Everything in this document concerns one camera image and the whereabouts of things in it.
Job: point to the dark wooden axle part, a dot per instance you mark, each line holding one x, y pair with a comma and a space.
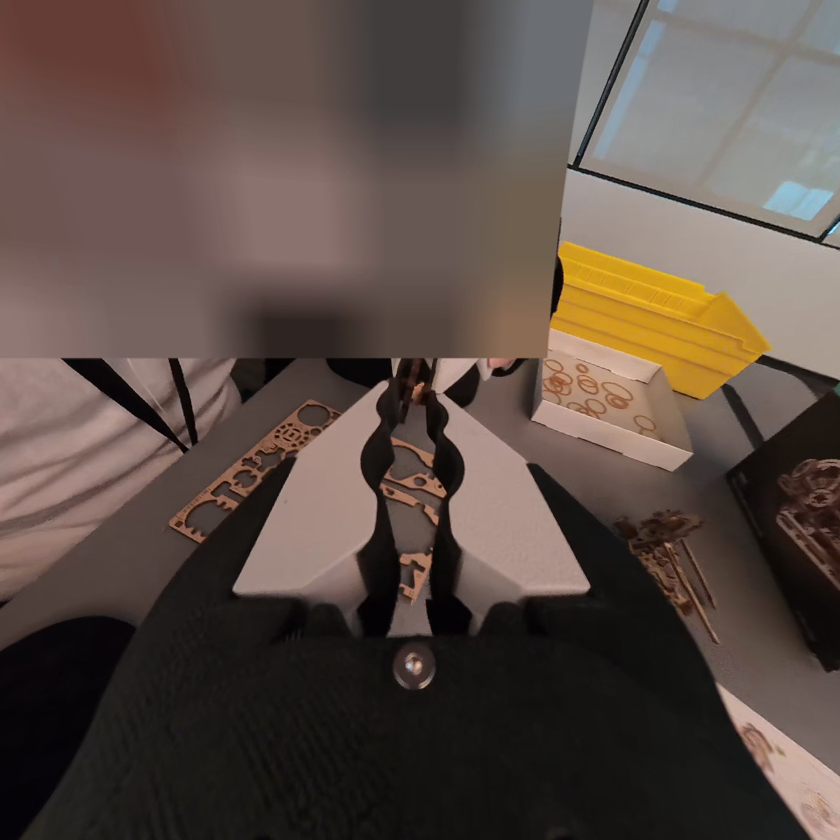
417, 399

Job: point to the laser-cut wooden parts sheet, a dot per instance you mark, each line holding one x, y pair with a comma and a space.
262, 459

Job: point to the white cardboard tray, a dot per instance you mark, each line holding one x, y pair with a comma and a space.
617, 433

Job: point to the person's dark trousers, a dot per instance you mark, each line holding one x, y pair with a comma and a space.
39, 722

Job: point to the frosted glass window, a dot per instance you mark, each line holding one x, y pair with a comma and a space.
709, 98

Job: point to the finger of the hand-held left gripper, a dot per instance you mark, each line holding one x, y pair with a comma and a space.
456, 374

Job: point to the printed instruction booklet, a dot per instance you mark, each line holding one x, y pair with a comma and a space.
787, 768

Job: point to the pile of rubber bands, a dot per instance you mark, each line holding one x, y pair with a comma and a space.
590, 390

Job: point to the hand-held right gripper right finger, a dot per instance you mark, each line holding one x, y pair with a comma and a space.
512, 525

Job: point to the partly built wooden model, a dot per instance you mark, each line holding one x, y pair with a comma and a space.
663, 558

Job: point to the dark model kit box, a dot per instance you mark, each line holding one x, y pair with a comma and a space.
781, 525

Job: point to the person's left hand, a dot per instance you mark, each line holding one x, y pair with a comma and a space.
502, 363

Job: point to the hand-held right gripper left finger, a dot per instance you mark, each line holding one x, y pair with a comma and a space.
308, 525

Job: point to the yellow plastic bin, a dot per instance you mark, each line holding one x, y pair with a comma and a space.
656, 321

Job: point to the person's white shirt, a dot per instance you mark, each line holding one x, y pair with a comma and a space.
79, 446

